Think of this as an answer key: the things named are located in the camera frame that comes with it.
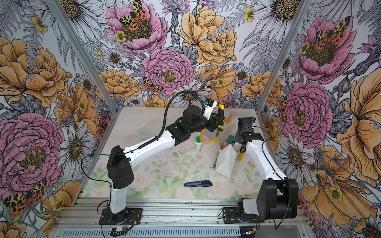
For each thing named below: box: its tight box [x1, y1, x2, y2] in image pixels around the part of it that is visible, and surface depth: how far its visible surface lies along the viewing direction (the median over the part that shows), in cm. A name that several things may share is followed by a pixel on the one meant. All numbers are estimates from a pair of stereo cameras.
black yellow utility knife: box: [215, 101, 225, 139], surface depth 74 cm
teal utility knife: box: [227, 134, 235, 145], surface depth 104 cm
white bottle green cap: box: [194, 136, 203, 152], surface depth 96 cm
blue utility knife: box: [183, 180, 213, 188], surface depth 87 cm
